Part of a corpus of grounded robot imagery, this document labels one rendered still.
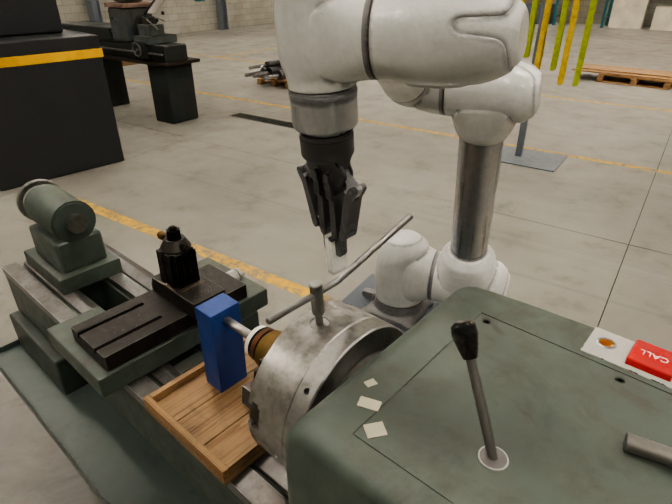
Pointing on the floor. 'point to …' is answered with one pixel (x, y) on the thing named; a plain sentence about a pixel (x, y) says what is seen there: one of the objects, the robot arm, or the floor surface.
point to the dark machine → (51, 97)
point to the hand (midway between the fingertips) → (336, 251)
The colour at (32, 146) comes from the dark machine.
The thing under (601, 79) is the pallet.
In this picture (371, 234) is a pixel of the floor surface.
